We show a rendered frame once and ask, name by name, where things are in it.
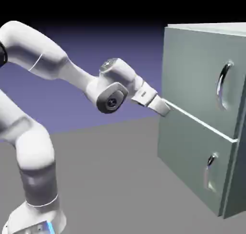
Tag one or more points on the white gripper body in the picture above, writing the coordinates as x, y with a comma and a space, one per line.
158, 104

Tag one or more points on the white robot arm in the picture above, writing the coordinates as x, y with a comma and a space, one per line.
44, 57

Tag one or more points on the tall grey-green cabinet door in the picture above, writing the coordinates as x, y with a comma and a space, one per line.
192, 74

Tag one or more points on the short grey-green cabinet door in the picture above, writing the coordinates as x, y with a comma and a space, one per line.
184, 153

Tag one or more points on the grey-green painted cabinet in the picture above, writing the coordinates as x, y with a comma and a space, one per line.
237, 122

